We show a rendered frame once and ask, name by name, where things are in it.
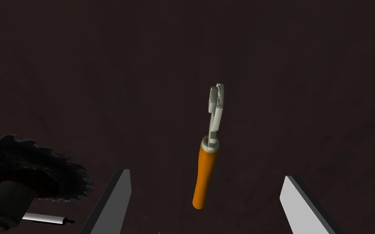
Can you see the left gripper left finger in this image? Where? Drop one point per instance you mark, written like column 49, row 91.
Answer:
column 113, row 208

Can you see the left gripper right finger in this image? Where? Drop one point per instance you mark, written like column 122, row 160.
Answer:
column 299, row 211

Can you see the dark scalloped edge plate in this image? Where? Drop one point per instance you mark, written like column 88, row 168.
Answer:
column 34, row 165

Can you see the dark cylinder with white rod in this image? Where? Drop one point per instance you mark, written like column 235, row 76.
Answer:
column 7, row 206

